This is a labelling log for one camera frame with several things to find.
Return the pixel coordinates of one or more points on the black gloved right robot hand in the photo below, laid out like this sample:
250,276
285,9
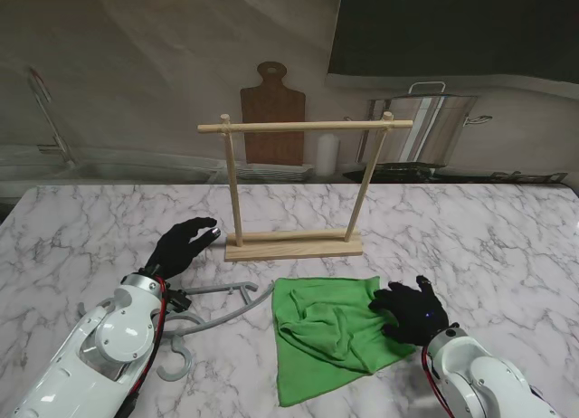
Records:
416,314

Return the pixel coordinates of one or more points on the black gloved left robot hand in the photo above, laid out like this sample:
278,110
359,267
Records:
176,250

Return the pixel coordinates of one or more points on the grey plastic clothes hanger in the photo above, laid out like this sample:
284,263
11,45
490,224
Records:
217,289

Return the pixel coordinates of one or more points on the green microfibre towel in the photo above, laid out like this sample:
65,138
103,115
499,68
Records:
325,345

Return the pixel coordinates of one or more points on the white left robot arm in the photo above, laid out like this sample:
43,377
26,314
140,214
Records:
99,341

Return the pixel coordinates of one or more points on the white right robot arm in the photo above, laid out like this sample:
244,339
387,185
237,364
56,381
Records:
484,382

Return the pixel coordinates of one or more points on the wooden hanging rack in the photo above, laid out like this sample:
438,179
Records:
294,251

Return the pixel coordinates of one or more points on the brown printed cutting board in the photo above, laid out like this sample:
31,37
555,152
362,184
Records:
271,106

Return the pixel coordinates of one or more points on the printed white bottle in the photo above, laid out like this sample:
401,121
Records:
327,155

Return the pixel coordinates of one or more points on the printed steel stock pot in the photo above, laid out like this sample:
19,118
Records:
429,128

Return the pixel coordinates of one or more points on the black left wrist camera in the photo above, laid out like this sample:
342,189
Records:
179,300

